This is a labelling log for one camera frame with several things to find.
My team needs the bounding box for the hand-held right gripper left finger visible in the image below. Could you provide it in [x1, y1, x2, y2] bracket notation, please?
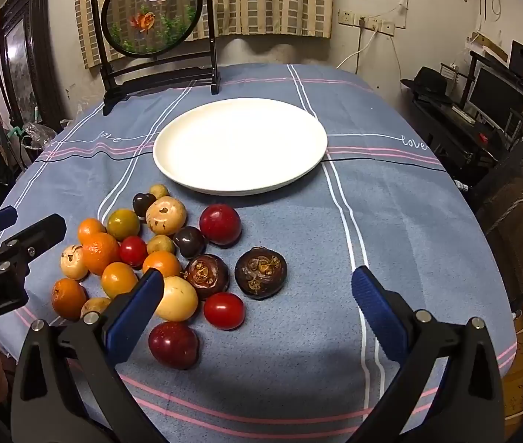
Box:
[11, 268, 166, 443]

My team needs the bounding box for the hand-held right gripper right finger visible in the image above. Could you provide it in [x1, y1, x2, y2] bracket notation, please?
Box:
[351, 265, 505, 443]

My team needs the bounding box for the tan round fruit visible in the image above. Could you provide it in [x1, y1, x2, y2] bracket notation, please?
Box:
[61, 244, 89, 281]
[154, 275, 199, 322]
[145, 196, 188, 236]

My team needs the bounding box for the red cherry tomato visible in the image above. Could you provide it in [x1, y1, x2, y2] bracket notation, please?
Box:
[119, 236, 148, 268]
[203, 292, 246, 331]

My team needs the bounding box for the dark brown mangosteen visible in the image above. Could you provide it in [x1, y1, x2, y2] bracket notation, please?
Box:
[183, 254, 230, 301]
[235, 246, 288, 300]

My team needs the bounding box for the white round plate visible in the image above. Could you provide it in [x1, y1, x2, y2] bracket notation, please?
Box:
[153, 97, 329, 196]

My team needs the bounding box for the blue plaid tablecloth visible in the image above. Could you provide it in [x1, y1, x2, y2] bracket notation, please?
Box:
[0, 62, 518, 443]

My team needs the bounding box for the green yellow tangerine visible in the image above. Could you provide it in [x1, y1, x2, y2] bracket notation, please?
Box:
[107, 209, 141, 241]

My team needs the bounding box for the dark purple small fruit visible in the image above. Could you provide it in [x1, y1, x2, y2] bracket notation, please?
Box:
[132, 192, 157, 219]
[172, 226, 207, 259]

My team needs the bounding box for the clear plastic bag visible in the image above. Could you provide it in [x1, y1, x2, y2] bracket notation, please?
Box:
[19, 122, 57, 148]

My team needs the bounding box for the dark framed painting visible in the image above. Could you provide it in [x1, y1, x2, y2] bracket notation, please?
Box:
[0, 0, 66, 130]

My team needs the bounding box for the black mesh chair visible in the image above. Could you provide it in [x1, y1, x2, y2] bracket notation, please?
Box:
[469, 141, 523, 310]

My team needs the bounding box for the black desk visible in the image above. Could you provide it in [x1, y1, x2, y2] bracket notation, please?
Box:
[409, 97, 521, 185]

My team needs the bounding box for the black hat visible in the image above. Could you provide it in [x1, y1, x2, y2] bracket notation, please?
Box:
[400, 66, 454, 102]

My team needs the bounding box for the computer monitor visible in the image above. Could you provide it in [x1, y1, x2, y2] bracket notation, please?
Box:
[467, 65, 523, 132]

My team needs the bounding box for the round goldfish screen black stand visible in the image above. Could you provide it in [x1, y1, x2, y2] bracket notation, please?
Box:
[88, 0, 222, 116]

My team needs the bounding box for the beige checked curtain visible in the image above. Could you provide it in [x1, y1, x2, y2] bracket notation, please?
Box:
[73, 0, 336, 70]

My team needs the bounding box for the white power cable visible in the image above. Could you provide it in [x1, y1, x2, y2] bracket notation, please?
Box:
[335, 25, 380, 69]

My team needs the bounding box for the white wall socket strip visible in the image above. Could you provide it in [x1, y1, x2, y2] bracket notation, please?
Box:
[370, 17, 396, 35]

